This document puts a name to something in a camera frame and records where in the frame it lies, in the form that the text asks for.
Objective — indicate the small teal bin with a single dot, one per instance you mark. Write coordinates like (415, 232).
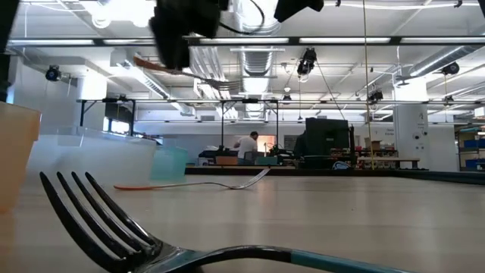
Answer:
(267, 160)

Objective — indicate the small orange bin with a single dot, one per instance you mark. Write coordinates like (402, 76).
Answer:
(225, 160)

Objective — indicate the black aluminium rig frame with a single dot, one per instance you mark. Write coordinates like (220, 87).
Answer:
(417, 174)

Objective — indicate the white square column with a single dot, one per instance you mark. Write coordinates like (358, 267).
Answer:
(411, 129)
(91, 106)

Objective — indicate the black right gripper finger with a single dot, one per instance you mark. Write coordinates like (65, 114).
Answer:
(295, 7)

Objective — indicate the teal translucent plastic bin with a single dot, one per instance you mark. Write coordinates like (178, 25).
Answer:
(168, 163)

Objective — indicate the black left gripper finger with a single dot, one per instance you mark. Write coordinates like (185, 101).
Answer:
(170, 45)

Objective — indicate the cardboard box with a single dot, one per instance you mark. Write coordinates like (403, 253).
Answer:
(376, 145)

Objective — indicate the blue storage bin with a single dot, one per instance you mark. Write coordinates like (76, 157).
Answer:
(475, 165)
(475, 144)

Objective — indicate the person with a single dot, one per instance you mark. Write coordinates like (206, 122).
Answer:
(247, 146)

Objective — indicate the round silver ceiling duct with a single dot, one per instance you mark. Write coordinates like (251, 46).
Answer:
(439, 60)
(257, 60)

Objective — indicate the clear translucent plastic bin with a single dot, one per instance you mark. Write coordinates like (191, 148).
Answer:
(94, 163)

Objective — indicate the orange translucent plastic bin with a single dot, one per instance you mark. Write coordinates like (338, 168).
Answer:
(15, 151)

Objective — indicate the black truss frame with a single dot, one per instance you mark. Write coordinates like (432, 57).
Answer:
(132, 113)

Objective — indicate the black monitor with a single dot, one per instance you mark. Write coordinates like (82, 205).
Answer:
(326, 133)

